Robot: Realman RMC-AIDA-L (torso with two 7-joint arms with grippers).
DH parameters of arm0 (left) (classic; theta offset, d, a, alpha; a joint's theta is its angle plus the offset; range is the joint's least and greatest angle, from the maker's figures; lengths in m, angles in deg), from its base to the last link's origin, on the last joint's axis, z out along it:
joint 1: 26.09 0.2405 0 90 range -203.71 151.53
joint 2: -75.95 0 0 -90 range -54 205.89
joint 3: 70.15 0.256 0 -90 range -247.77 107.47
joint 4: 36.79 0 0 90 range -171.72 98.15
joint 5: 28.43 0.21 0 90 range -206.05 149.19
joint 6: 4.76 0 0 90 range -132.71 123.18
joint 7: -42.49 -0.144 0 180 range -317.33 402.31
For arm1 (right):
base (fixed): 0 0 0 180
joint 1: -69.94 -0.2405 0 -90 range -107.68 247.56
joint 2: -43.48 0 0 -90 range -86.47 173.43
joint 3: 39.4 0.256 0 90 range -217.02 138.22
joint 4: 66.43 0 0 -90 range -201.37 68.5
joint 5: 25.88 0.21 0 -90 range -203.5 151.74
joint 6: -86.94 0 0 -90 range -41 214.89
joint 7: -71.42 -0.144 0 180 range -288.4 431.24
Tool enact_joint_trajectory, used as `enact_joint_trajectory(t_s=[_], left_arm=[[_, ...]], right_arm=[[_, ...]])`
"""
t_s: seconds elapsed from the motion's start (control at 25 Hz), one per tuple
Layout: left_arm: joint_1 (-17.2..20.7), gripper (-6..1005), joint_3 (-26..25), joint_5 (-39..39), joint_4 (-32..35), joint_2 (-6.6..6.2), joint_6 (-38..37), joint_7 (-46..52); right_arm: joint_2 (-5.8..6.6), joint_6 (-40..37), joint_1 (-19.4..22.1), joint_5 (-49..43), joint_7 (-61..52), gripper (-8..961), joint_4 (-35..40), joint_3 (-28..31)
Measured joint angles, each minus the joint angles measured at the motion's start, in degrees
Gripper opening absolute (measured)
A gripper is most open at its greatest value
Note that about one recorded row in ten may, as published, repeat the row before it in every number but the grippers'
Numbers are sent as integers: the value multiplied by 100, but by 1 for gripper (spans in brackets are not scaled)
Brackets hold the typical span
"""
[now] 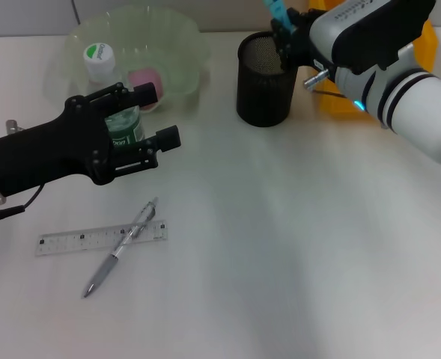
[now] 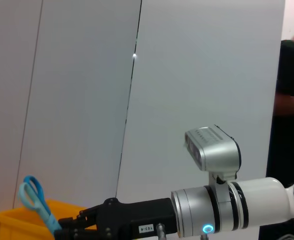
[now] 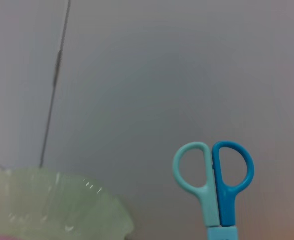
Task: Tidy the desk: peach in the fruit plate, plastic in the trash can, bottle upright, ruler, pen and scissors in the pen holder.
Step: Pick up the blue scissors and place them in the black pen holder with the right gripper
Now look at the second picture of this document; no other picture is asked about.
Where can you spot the yellow plastic bin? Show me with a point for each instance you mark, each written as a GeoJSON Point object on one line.
{"type": "Point", "coordinates": [12, 225]}

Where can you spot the blue scissors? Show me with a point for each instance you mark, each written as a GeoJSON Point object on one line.
{"type": "Point", "coordinates": [48, 217]}

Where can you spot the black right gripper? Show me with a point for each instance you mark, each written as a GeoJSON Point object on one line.
{"type": "Point", "coordinates": [136, 215]}

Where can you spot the person's bare forearm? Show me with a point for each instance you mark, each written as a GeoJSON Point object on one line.
{"type": "Point", "coordinates": [291, 105]}

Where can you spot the person in black shirt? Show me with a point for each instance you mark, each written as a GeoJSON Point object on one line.
{"type": "Point", "coordinates": [291, 75]}

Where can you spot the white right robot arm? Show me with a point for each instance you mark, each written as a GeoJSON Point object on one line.
{"type": "Point", "coordinates": [256, 200]}

